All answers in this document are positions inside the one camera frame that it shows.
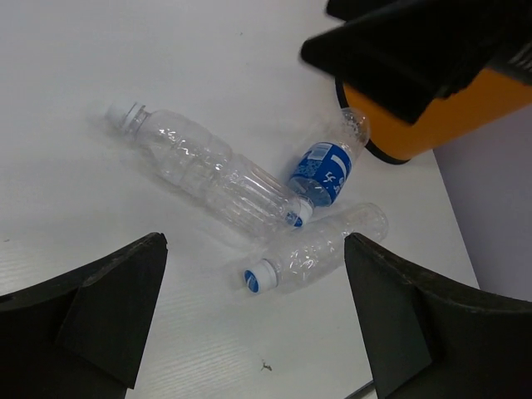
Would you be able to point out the clear bottle blue cap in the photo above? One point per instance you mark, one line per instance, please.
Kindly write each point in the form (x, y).
(302, 256)

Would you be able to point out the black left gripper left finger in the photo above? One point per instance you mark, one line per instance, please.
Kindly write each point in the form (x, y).
(83, 333)

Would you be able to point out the clear bottle white cap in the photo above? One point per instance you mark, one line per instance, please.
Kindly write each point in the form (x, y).
(226, 184)

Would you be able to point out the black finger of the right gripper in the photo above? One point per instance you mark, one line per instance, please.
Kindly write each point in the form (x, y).
(403, 55)

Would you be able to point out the orange cylindrical bin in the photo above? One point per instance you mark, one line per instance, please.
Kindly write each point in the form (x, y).
(488, 98)

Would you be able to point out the blue label plastic bottle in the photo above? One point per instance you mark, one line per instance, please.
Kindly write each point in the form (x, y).
(323, 170)

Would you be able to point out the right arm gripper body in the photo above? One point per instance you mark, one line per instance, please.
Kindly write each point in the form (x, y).
(519, 58)

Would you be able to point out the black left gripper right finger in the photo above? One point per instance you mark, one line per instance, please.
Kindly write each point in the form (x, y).
(428, 336)

